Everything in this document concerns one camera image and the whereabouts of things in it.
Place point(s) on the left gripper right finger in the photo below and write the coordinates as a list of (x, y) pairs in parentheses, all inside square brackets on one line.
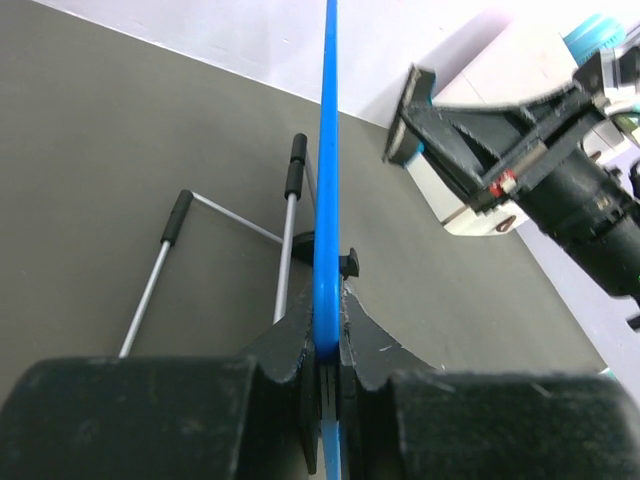
[(402, 419)]

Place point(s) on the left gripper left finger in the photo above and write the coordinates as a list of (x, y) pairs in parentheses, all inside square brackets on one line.
[(252, 415)]

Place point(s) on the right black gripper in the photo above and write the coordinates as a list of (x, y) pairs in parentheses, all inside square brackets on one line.
[(530, 152)]

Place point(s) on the blue framed whiteboard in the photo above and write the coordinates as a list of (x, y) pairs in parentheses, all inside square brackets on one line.
[(327, 281)]

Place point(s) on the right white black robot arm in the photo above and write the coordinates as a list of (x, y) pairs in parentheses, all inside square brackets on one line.
[(531, 154)]

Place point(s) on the white three-drawer storage unit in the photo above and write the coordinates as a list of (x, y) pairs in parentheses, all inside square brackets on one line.
[(525, 61)]

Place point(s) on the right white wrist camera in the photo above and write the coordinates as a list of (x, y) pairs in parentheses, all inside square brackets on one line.
[(620, 75)]

